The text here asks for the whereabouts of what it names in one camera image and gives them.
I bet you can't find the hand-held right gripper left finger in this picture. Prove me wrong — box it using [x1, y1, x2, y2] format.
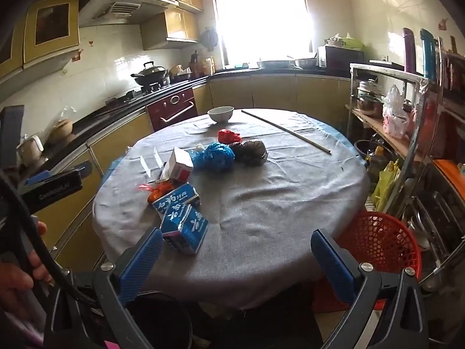
[44, 227, 164, 349]

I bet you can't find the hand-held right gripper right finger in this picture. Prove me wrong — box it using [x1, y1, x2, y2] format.
[310, 228, 431, 349]

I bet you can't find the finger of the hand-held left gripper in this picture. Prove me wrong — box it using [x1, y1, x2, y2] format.
[70, 161, 93, 181]
[24, 170, 51, 187]

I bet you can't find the red plastic basket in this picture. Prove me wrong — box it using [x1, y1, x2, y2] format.
[313, 211, 424, 311]

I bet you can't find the large blue box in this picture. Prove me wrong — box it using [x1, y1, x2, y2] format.
[160, 204, 209, 255]

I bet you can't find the clear plastic packaging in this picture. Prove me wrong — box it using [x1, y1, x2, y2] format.
[140, 146, 167, 184]

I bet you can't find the small blue box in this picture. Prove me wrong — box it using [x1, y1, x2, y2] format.
[151, 184, 201, 219]

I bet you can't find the orange net bag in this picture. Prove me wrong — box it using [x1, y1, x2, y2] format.
[138, 182, 172, 204]

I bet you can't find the white and red carton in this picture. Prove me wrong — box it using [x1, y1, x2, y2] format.
[168, 147, 194, 182]

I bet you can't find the blue plastic bag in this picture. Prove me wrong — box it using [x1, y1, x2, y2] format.
[189, 142, 236, 171]

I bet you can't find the person's left hand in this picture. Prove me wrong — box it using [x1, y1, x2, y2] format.
[0, 221, 56, 337]

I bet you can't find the brown clay pot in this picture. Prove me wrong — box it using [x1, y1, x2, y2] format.
[48, 118, 74, 145]

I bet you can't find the grey tablecloth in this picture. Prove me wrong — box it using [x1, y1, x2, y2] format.
[92, 108, 367, 311]

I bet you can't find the yellow plastic bag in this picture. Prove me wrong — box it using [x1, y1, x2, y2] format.
[371, 160, 401, 212]

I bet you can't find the gas stove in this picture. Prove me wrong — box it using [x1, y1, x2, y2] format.
[105, 80, 172, 105]

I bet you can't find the stack of steel basins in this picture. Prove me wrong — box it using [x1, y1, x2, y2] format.
[407, 189, 459, 252]

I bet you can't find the red built-in oven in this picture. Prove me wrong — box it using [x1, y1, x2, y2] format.
[146, 88, 198, 132]

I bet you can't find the cooking oil bottle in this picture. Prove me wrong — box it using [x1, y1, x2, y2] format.
[367, 145, 391, 175]

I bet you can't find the black wok with lid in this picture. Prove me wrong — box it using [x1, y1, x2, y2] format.
[131, 61, 171, 87]

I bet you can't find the dark plastic basin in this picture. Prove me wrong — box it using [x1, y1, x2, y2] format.
[354, 139, 382, 165]

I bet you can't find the small cooking pot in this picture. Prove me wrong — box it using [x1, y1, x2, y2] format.
[169, 65, 193, 81]

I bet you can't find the dark plastic bag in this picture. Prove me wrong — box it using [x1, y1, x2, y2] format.
[230, 139, 269, 167]

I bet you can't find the long wooden stick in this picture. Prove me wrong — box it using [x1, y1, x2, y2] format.
[241, 110, 331, 154]

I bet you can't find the white bowl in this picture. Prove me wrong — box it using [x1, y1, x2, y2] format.
[207, 106, 235, 124]

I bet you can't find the red plastic bag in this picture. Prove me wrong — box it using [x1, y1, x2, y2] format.
[217, 128, 242, 145]

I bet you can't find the orange board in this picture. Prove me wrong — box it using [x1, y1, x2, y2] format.
[434, 159, 465, 190]

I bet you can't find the metal chopstick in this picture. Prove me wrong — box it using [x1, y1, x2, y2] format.
[242, 111, 330, 153]

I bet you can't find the pink and white plastic bag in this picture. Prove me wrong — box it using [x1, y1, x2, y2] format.
[382, 84, 414, 140]

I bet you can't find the steel pot with lid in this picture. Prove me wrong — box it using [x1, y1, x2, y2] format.
[357, 92, 385, 118]

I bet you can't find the steel dish rack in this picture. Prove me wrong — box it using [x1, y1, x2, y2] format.
[400, 36, 465, 299]

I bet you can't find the steel range hood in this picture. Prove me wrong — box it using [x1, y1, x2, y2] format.
[38, 0, 179, 28]

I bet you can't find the dark hanging utensil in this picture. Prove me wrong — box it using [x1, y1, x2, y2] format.
[201, 28, 219, 52]

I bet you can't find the white shelf rack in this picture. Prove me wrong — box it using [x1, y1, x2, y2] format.
[346, 63, 432, 206]

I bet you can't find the dark microwave oven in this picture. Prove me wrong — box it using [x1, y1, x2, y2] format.
[318, 45, 365, 77]

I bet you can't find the steel basin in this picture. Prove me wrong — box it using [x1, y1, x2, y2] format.
[294, 56, 318, 70]
[257, 59, 296, 69]

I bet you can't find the green item on microwave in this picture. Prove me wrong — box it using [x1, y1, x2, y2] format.
[324, 33, 364, 52]

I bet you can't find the purple plastic board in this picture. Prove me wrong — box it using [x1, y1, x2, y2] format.
[403, 27, 418, 76]

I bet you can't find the blue plastic board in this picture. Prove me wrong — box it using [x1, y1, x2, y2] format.
[420, 28, 437, 81]

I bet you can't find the bright window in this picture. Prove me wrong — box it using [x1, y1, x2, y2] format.
[211, 0, 315, 70]

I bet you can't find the yellow wall cabinet framed door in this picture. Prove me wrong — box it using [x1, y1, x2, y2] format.
[22, 0, 81, 70]

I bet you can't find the small yellow wall cabinet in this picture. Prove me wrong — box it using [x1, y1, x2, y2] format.
[141, 9, 200, 51]

